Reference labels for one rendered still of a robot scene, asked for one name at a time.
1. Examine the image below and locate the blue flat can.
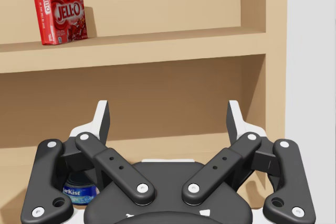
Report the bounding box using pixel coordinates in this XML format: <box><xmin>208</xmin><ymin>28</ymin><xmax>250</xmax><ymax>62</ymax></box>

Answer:
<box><xmin>62</xmin><ymin>172</ymin><xmax>100</xmax><ymax>206</ymax></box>

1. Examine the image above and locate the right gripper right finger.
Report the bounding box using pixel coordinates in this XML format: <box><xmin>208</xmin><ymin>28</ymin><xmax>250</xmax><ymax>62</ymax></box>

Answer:
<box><xmin>181</xmin><ymin>100</ymin><xmax>317</xmax><ymax>224</ymax></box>

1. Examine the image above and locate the pale wooden shelf unit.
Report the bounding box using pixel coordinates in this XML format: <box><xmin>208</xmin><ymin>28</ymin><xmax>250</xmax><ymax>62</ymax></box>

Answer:
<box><xmin>0</xmin><ymin>0</ymin><xmax>289</xmax><ymax>215</ymax></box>

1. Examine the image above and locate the red carton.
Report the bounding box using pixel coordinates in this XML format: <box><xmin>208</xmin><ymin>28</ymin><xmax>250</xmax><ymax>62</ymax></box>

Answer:
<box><xmin>33</xmin><ymin>0</ymin><xmax>88</xmax><ymax>46</ymax></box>

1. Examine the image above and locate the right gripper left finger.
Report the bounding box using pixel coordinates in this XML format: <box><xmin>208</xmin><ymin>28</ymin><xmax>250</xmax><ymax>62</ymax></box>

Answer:
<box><xmin>20</xmin><ymin>100</ymin><xmax>156</xmax><ymax>224</ymax></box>

